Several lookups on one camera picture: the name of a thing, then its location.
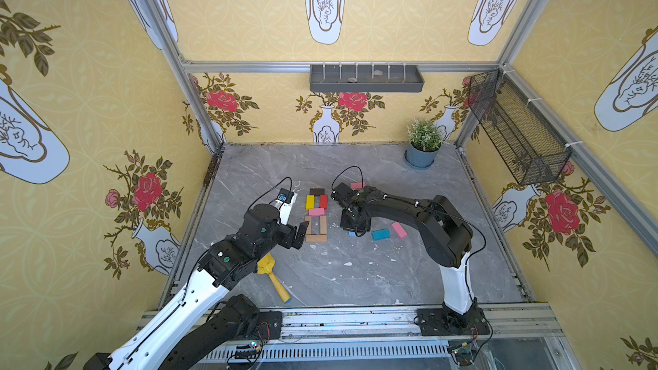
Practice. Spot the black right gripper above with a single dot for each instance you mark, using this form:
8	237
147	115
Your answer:
354	214

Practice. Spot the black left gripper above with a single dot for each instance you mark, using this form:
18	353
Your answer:
296	231

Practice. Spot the natural wood block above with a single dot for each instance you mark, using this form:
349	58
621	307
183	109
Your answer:
323	225
309	224
316	239

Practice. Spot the yellow block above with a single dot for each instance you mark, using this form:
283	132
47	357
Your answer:
310	202

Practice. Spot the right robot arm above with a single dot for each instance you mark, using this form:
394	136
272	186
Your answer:
444	233

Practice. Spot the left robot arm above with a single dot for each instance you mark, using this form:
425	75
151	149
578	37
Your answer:
203	315

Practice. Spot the teal block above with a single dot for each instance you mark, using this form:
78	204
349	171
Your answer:
380	235

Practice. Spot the yellow toy shovel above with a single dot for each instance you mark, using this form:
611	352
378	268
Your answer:
265	267

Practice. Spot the blue plant pot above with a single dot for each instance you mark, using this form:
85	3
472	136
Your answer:
418	158

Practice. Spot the green artificial plant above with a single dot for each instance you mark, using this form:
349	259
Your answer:
425	136

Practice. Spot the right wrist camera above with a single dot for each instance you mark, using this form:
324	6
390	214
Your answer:
344	195

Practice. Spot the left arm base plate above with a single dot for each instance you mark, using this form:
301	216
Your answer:
268	325

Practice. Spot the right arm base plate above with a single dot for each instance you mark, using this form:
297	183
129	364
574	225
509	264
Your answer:
445	322

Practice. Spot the grey wall shelf tray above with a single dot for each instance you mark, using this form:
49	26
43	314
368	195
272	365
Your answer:
365	77

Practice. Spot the black wire mesh basket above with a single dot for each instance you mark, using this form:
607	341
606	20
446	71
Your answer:
529	145

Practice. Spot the aluminium rail frame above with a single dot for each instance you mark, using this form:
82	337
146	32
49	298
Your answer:
346	333

